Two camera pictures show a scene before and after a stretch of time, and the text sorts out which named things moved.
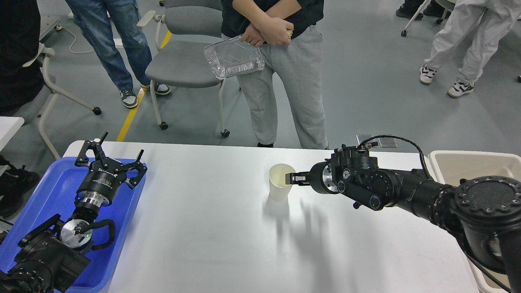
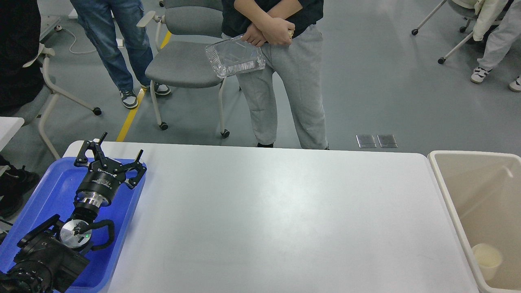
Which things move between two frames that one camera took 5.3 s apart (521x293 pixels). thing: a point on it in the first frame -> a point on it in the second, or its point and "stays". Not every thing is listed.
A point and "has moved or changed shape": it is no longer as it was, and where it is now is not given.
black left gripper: x=99 y=186 stays
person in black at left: x=20 y=38 stays
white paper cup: x=279 y=190 has moved or changed shape
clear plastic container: x=233 y=56 stays
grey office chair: x=179 y=59 stays
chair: x=448 y=5 -> x=466 y=14
